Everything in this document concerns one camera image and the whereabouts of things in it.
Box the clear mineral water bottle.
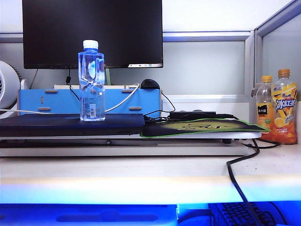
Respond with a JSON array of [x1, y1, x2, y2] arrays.
[[78, 39, 106, 122]]

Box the dark closed laptop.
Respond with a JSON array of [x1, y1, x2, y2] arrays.
[[0, 113, 145, 137]]

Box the small orange juice bottle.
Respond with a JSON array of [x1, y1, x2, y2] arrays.
[[255, 75, 275, 135]]

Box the large iced tea bottle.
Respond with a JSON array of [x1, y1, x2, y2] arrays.
[[270, 68, 298, 145]]

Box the black green-edged mouse pad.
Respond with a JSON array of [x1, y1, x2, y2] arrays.
[[140, 117, 272, 138]]

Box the black power adapter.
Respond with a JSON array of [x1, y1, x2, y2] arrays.
[[169, 110, 239, 120]]

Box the black computer mouse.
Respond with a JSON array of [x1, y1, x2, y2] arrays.
[[140, 79, 160, 89]]

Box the white desk riser platform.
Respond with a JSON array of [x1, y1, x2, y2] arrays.
[[0, 130, 263, 157]]

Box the blue wooden monitor riser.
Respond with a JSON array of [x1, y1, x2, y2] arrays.
[[18, 88, 163, 118]]

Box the black computer monitor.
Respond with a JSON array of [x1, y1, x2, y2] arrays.
[[22, 0, 164, 69]]

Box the black keyboard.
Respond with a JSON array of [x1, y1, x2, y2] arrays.
[[210, 202, 290, 226]]

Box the white desk fan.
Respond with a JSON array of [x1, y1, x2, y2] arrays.
[[0, 60, 28, 118]]

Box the thin black mouse cable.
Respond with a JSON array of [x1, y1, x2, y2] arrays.
[[143, 90, 176, 123]]

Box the thin black monitor cable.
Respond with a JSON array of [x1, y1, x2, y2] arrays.
[[65, 68, 82, 102]]

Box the thick black cable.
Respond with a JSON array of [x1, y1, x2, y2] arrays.
[[227, 138, 266, 226]]

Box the grey aluminium partition frame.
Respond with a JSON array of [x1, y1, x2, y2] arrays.
[[0, 0, 301, 97]]

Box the white cable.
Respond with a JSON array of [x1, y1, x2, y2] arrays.
[[0, 82, 141, 114]]

